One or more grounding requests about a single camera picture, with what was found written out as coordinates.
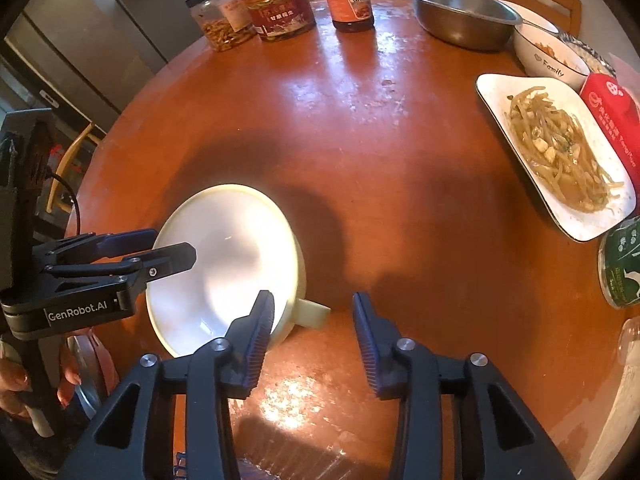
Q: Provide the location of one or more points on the glass jar with black lid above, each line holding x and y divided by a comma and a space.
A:
222, 25

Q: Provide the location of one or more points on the steel bowl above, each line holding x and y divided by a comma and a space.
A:
460, 15

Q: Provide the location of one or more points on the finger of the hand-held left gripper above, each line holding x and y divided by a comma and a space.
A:
125, 242
170, 260

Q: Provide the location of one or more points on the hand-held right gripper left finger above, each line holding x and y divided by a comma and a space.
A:
260, 340

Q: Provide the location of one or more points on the wooden curved-back chair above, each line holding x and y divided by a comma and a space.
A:
75, 160

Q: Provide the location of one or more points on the red round tin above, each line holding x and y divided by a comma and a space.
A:
280, 10

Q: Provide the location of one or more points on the person's left hand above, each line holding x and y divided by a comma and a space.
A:
12, 385

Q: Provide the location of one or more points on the clear glass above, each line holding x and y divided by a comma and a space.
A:
631, 340

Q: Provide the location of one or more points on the round steel plate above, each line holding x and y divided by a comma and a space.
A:
87, 402

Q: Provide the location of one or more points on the blue patterned plate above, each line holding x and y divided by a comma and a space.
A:
592, 55

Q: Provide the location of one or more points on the white dish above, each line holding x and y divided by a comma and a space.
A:
535, 12

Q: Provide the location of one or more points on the white rectangular plate with food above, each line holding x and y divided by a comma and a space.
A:
550, 150

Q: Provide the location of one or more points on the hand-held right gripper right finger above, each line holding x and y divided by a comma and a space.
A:
367, 345

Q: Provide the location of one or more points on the white ceramic bowl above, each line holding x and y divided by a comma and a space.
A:
547, 62

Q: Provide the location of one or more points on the grey refrigerator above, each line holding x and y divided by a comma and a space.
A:
90, 25

